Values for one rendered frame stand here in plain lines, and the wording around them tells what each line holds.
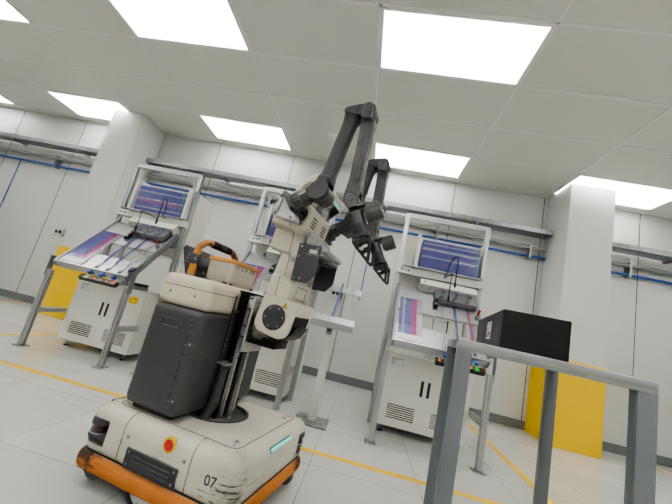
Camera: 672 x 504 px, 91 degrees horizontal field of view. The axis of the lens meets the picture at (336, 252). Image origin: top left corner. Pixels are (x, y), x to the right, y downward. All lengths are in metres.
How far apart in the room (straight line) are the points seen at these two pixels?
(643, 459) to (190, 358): 1.34
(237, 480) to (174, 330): 0.57
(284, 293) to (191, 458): 0.64
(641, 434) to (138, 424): 1.49
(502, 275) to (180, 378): 4.20
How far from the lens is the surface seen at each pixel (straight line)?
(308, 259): 1.35
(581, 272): 4.73
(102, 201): 5.59
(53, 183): 7.02
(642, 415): 1.12
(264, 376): 3.00
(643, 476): 1.14
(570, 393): 4.58
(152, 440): 1.46
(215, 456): 1.33
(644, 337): 5.65
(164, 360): 1.47
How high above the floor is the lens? 0.78
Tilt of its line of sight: 11 degrees up
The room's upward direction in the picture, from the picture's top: 13 degrees clockwise
